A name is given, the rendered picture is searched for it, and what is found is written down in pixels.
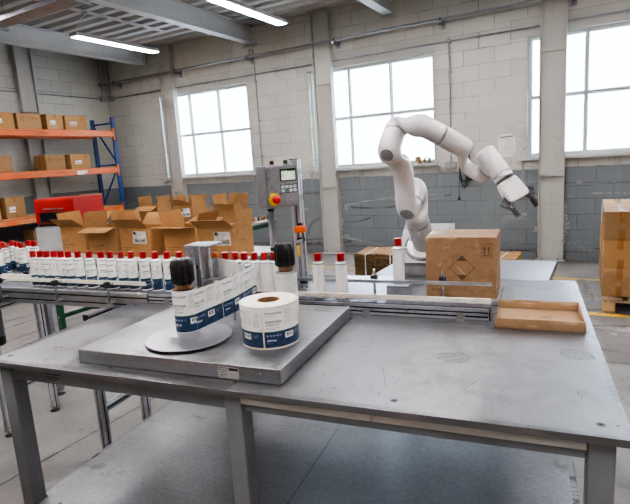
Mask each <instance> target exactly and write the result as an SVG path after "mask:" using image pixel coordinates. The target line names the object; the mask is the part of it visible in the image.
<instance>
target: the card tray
mask: <svg viewBox="0 0 630 504"><path fill-rule="evenodd" d="M495 328H504V329H521V330H539V331H556V332H573V333H586V321H585V318H584V315H583V312H582V309H581V306H580V303H579V302H566V301H540V300H513V299H498V313H497V318H496V317H495Z"/></svg>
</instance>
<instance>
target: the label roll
mask: <svg viewBox="0 0 630 504"><path fill-rule="evenodd" d="M239 307H240V317H241V328H242V339H243V345H244V346H246V347H248V348H251V349H256V350H273V349H280V348H284V347H288V346H291V345H293V344H295V343H296V342H298V341H299V340H300V328H299V314H298V300H297V296H296V295H295V294H292V293H287V292H266V293H259V294H254V295H250V296H247V297H244V298H242V299H241V300H240V301H239Z"/></svg>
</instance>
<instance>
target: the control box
mask: <svg viewBox="0 0 630 504"><path fill-rule="evenodd" d="M287 168H295V170H296V180H293V181H282V182H281V181H280V169H287ZM255 170H256V182H257V194H258V205H259V208H264V209H272V208H280V207H289V206H297V205H298V204H299V191H298V177H297V165H295V164H289V165H275V166H259V167H255ZM295 183H297V191H298V192H291V193H281V190H280V185H284V184H295ZM275 195H278V196H280V198H281V201H280V203H279V204H275V203H274V202H273V197H274V196H275Z"/></svg>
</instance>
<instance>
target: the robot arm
mask: <svg viewBox="0 0 630 504"><path fill-rule="evenodd" d="M407 134H409V135H410V136H413V137H421V138H424V139H426V140H428V141H430V142H431V143H433V144H435V145H437V146H439V147H441V148H443V149H445V150H447V151H449V152H450V153H452V154H454V155H456V157H457V160H458V165H459V168H460V170H461V171H462V173H463V174H465V175H466V176H467V177H469V178H471V179H473V180H475V181H477V182H479V183H485V182H486V181H488V180H489V179H490V178H491V179H492V180H493V181H494V183H495V184H496V185H498V186H497V189H498V191H499V193H500V195H501V197H502V201H501V203H500V205H499V206H501V207H503V208H504V209H508V210H510V211H512V213H513V214H514V216H516V217H519V216H520V213H519V212H518V210H517V209H516V208H515V207H513V205H514V203H516V202H518V201H519V200H521V199H523V198H524V197H527V198H530V201H531V203H532V204H533V205H534V207H537V206H538V205H539V204H538V201H537V200H536V198H535V197H534V196H535V195H534V194H535V188H534V185H525V184H524V183H523V182H522V181H521V180H520V179H519V178H518V177H517V176H516V175H512V174H513V172H512V171H511V169H510V168H509V167H508V165H507V164H506V162H505V161H504V160H503V158H502V157H501V156H500V154H499V153H498V152H497V150H496V149H495V147H494V146H493V145H490V146H488V147H486V148H484V149H483V150H481V151H480V152H479V153H478V154H477V156H476V158H477V159H478V160H479V162H480V165H479V166H477V165H475V164H473V163H472V162H471V161H470V160H469V158H468V156H469V153H470V151H471V149H472V147H473V142H472V141H471V140H470V139H469V138H468V137H466V136H464V135H462V134H461V133H459V132H457V131H455V130H454V129H452V128H450V127H448V126H446V125H445V124H443V123H441V122H439V121H437V120H435V119H433V118H432V117H430V116H428V115H425V114H415V115H412V116H409V117H406V118H403V117H400V116H395V117H393V118H391V119H390V120H389V121H388V122H387V123H386V125H385V127H384V130H383V133H382V136H381V138H380V141H379V144H378V156H379V159H380V160H381V162H383V163H385V164H387V165H388V166H389V168H390V170H391V173H392V176H393V179H394V188H395V203H396V210H397V213H398V214H399V216H400V217H401V218H403V219H405V221H406V225H407V228H408V231H409V234H410V239H409V241H408V243H407V249H408V251H409V253H410V254H411V255H412V256H414V257H417V258H426V248H425V237H427V236H428V235H429V234H430V233H431V232H433V231H432V228H431V224H430V220H429V217H428V194H427V188H426V185H425V184H424V182H423V181H422V180H421V179H418V178H414V173H413V168H412V165H411V162H410V159H409V157H408V156H407V155H405V154H402V143H403V140H404V137H405V136H406V135H407ZM528 189H531V193H530V192H529V190H528ZM504 202H505V203H506V205H505V204H504Z"/></svg>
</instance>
